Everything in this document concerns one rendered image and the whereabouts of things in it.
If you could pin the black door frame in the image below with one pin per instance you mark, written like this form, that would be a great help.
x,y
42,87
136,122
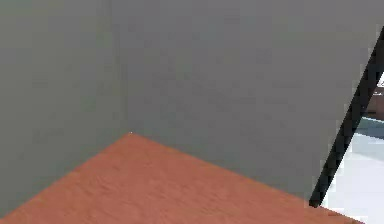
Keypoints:
x,y
350,123

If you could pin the dark brown cabinet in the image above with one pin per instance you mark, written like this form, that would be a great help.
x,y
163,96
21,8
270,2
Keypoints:
x,y
376,106

